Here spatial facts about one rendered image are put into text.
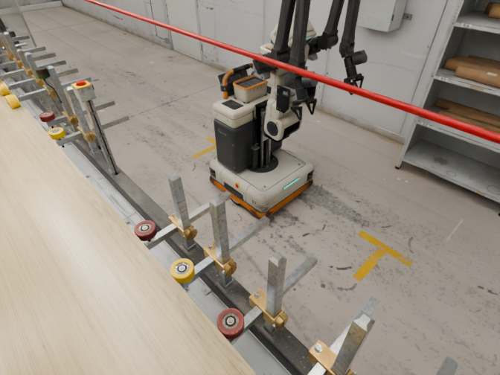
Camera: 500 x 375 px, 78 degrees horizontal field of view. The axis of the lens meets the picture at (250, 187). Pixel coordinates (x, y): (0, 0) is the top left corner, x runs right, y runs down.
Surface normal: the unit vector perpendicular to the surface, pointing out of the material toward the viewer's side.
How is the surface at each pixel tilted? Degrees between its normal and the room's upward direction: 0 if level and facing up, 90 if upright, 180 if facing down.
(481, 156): 90
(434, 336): 0
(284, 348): 0
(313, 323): 0
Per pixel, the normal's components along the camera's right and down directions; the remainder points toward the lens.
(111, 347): -0.01, -0.76
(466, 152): -0.73, 0.46
